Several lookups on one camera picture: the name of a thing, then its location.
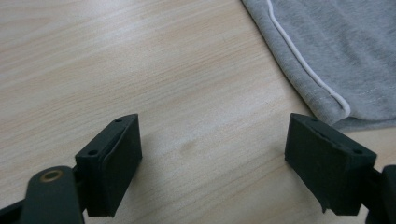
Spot grey shorts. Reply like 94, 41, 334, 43
241, 0, 396, 132

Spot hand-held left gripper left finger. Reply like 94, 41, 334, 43
74, 113, 144, 218

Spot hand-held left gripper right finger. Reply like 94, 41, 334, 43
284, 112, 378, 217

